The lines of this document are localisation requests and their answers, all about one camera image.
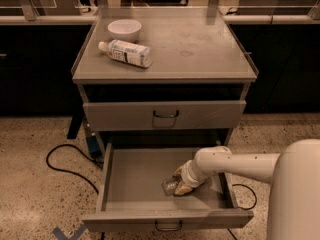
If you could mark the white bowl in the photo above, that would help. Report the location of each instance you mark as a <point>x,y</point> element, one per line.
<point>125,29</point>

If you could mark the open grey middle drawer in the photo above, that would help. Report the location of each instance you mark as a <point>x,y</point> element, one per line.
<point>131,197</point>

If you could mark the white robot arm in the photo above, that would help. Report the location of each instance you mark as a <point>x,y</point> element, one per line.
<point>293,175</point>

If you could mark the grey drawer cabinet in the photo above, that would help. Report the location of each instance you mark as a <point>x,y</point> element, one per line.
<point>195,57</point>

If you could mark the black drawer handle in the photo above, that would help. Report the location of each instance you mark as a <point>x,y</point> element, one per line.
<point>168,115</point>
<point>168,226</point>

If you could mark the black top drawer handle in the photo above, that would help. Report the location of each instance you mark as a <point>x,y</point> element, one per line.
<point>168,115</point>

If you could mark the black middle drawer handle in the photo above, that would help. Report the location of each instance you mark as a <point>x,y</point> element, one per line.
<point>168,226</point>

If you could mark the blue power box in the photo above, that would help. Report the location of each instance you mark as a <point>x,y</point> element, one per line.
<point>93,146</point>

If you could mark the closed grey top drawer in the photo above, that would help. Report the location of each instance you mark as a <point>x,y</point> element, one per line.
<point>127,116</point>

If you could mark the clear plastic water bottle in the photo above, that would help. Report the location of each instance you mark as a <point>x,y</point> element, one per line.
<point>170,185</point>

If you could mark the white labelled drink bottle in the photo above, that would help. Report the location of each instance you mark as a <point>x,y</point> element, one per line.
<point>126,52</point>

